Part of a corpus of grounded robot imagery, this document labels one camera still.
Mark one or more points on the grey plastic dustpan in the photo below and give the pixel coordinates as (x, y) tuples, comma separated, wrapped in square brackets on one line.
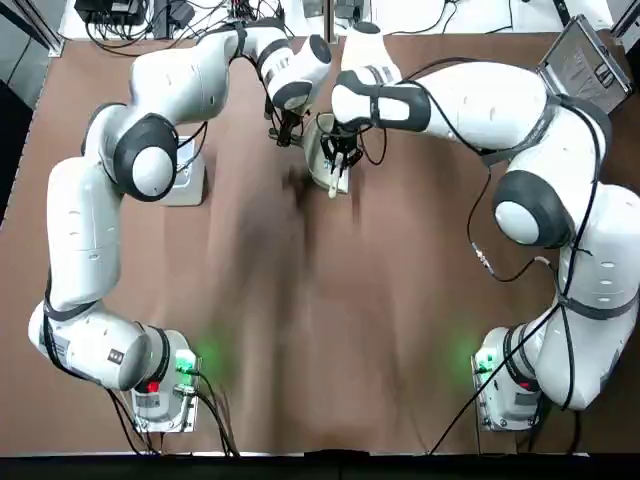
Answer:
[(315, 165)]

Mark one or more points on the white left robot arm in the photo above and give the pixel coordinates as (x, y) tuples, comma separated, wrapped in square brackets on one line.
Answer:
[(85, 225)]

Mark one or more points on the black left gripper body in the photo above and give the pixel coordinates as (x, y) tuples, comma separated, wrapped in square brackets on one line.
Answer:
[(287, 117)]

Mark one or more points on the open aluminium case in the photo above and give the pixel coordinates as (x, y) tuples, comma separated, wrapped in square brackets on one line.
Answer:
[(580, 65)]

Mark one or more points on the black power adapter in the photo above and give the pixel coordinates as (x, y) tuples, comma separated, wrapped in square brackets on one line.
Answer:
[(172, 15)]

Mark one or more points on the dark grey box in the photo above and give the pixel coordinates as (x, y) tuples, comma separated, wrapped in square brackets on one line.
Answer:
[(350, 7)]

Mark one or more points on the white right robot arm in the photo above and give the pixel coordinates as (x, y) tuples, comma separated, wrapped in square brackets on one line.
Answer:
[(500, 110)]

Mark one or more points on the white trash can with lid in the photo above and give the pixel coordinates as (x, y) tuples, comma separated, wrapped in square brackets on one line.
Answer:
[(190, 190)]

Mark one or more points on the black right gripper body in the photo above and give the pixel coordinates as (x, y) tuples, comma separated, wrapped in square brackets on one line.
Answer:
[(345, 132)]

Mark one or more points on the black power box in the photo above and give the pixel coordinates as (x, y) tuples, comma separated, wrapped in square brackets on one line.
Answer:
[(110, 10)]

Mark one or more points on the white hand brush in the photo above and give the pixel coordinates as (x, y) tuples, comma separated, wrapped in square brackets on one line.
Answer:
[(335, 185)]

